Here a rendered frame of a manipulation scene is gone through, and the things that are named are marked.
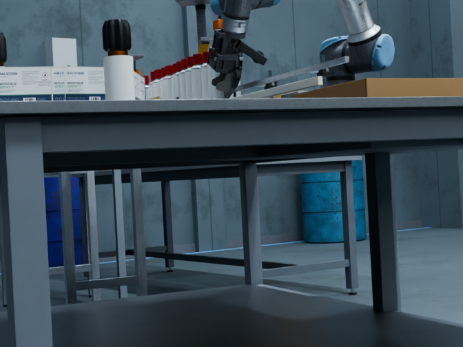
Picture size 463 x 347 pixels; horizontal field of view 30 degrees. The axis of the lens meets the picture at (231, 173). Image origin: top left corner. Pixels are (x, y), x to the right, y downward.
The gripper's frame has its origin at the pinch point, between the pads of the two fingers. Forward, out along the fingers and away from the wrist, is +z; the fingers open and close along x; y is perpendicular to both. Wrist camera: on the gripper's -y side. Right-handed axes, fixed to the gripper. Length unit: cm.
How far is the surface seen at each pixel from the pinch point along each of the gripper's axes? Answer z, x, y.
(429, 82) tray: -39, 83, -2
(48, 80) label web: 9, -34, 45
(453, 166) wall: 283, -446, -514
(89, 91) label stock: 12.6, -32.3, 32.5
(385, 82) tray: -39, 83, 9
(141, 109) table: -36, 88, 60
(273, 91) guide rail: -15.7, 34.0, 4.9
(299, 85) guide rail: -22, 45, 5
